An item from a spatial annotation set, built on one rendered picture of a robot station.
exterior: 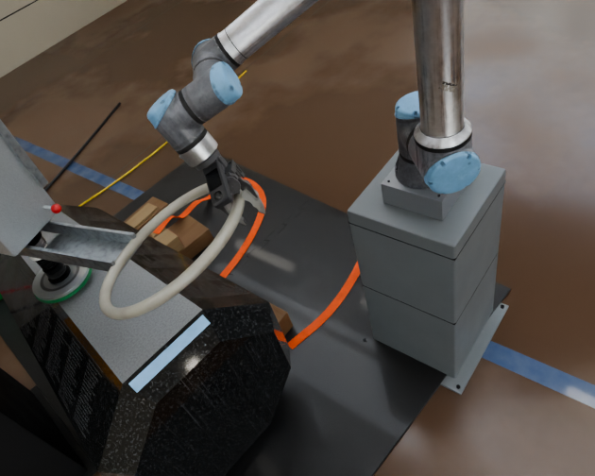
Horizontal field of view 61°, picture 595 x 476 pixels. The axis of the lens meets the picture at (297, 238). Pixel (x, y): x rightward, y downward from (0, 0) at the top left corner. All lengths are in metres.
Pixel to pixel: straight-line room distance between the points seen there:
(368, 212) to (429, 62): 0.64
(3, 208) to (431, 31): 1.29
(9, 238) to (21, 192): 0.15
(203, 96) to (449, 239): 0.87
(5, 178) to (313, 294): 1.52
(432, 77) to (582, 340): 1.52
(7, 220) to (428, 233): 1.29
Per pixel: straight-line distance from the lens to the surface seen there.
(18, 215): 1.77
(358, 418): 2.23
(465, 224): 1.66
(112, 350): 1.75
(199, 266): 1.16
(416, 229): 1.65
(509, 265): 2.66
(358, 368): 2.33
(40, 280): 2.06
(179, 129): 1.20
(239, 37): 1.27
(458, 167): 1.40
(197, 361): 1.68
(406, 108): 1.53
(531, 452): 2.21
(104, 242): 1.70
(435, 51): 1.23
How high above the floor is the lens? 2.05
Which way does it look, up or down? 45 degrees down
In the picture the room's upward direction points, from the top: 18 degrees counter-clockwise
